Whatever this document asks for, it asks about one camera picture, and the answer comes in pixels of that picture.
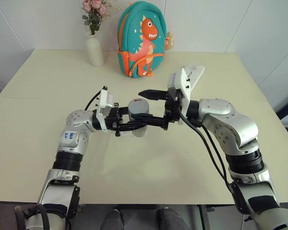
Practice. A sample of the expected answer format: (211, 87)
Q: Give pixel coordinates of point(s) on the pink flower bouquet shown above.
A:
(94, 14)

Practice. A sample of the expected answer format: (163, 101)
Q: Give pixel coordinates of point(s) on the teal dinosaur backpack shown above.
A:
(141, 40)

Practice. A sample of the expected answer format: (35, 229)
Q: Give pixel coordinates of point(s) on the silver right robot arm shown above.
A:
(232, 129)

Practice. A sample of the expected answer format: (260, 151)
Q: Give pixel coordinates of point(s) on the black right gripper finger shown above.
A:
(153, 94)
(150, 119)

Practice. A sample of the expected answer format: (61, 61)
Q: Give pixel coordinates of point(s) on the beige plush backpack charm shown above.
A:
(170, 40)

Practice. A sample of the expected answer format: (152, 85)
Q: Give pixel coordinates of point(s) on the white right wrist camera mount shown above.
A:
(186, 81)

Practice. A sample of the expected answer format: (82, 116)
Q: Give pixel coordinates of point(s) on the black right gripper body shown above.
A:
(171, 112)

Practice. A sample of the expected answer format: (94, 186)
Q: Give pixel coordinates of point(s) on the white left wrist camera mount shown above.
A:
(105, 103)

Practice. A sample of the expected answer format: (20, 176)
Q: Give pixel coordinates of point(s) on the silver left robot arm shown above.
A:
(72, 141)

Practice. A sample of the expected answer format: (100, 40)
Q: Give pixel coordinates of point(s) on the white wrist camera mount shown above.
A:
(105, 103)
(186, 81)

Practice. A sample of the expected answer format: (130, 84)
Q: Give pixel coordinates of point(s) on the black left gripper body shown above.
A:
(113, 118)

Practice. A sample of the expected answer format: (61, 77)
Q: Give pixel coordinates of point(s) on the dark rounded shape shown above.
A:
(168, 218)
(113, 219)

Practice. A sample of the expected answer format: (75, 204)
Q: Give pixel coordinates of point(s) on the clear jar with grey lid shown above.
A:
(139, 106)

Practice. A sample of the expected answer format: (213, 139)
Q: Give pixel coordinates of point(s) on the white ceramic vase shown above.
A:
(94, 51)

